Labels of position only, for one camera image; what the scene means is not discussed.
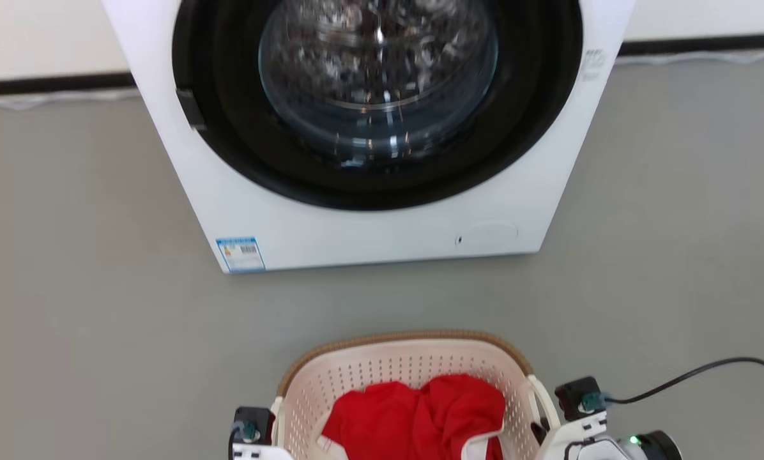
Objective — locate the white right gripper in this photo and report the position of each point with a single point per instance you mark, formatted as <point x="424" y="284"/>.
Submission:
<point x="570" y="432"/>

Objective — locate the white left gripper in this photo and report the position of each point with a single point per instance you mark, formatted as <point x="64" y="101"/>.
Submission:
<point x="260" y="453"/>

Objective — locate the cream perforated laundry basket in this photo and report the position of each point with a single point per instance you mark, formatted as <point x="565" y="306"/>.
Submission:
<point x="395" y="364"/>

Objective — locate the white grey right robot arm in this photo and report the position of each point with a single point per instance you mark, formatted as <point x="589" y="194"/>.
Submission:
<point x="644" y="447"/>

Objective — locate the red garment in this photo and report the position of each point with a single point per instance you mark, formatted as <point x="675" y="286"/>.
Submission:
<point x="414" y="418"/>

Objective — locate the blue energy label sticker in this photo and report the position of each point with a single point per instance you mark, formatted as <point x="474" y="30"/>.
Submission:
<point x="241" y="254"/>

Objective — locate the round white filter cover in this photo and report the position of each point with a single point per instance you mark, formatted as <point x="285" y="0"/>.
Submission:
<point x="492" y="234"/>

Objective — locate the white front-load washing machine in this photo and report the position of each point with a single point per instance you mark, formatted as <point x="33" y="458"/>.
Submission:
<point x="382" y="236"/>

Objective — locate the round black washer door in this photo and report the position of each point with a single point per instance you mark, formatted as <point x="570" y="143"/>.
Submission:
<point x="229" y="137"/>

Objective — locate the grey text label sticker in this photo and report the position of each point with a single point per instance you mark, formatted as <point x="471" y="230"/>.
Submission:
<point x="593" y="64"/>

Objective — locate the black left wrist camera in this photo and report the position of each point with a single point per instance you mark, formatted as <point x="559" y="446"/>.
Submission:
<point x="255" y="423"/>

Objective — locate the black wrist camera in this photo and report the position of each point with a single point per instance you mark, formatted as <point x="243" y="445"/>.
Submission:
<point x="579" y="396"/>
<point x="255" y="423"/>

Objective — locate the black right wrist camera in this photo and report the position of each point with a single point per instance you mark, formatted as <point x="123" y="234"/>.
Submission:
<point x="579" y="396"/>

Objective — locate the black wall baseboard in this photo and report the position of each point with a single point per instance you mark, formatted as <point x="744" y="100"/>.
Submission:
<point x="50" y="84"/>

